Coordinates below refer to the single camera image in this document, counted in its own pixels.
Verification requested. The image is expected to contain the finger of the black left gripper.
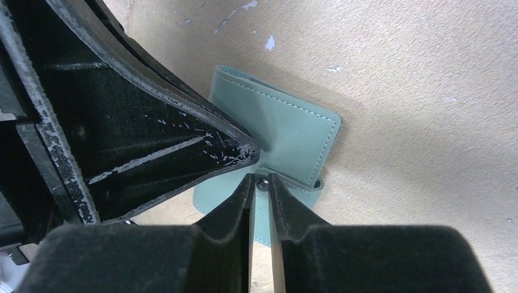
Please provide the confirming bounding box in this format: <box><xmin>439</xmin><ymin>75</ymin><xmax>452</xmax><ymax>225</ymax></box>
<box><xmin>1</xmin><ymin>1</ymin><xmax>260</xmax><ymax>224</ymax></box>
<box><xmin>86</xmin><ymin>1</ymin><xmax>227</xmax><ymax>120</ymax></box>

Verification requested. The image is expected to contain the green leather card holder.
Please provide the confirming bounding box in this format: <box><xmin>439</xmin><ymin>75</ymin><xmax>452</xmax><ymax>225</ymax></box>
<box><xmin>192</xmin><ymin>65</ymin><xmax>342</xmax><ymax>246</ymax></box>

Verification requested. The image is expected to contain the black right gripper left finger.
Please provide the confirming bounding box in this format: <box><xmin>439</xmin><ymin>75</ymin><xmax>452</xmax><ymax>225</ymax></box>
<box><xmin>18</xmin><ymin>174</ymin><xmax>255</xmax><ymax>292</ymax></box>

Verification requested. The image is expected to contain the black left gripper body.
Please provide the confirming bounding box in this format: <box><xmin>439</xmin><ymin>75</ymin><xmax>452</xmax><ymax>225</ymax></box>
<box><xmin>1</xmin><ymin>47</ymin><xmax>80</xmax><ymax>265</ymax></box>

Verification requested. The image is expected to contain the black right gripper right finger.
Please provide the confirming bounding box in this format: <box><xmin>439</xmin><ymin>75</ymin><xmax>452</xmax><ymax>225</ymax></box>
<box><xmin>268</xmin><ymin>174</ymin><xmax>491</xmax><ymax>292</ymax></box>

